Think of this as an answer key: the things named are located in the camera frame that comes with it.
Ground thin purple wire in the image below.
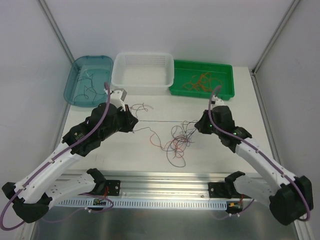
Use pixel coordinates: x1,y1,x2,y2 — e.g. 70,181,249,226
129,101,198,135

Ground orange wire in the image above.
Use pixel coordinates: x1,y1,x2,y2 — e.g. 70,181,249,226
199,72,224,93
182,72,211,92

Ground orange and purple wires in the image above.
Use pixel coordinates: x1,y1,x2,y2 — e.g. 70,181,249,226
149,119,198,168

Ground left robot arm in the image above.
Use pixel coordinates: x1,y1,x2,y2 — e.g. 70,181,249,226
2,103,138,223

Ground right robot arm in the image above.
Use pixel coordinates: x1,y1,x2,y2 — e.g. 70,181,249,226
194,103,314,226

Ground green plastic tray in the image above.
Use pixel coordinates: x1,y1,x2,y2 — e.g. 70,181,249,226
169,60,235,101

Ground translucent blue plastic bin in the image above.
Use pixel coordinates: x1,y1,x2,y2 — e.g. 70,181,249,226
63,55,114,108

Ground white perforated plastic basket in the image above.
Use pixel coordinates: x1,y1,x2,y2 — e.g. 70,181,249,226
111,52,175,96

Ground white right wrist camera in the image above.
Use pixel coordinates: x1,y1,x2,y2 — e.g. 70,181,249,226
210,96,225,108

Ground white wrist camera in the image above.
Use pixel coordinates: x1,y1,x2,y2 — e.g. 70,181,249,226
210,96,225,108
104,88,127,111

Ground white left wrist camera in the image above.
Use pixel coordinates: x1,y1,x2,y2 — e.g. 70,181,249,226
104,88,127,111

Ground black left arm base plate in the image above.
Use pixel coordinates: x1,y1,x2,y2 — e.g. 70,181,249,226
102,180,121,197

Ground aluminium mounting rail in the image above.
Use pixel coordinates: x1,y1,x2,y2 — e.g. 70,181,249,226
57,169,276,201

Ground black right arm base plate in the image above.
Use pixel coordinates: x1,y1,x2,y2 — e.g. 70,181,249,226
207,182,229,198

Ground slotted white cable duct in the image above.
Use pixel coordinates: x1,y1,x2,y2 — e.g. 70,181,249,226
57,197,227,211

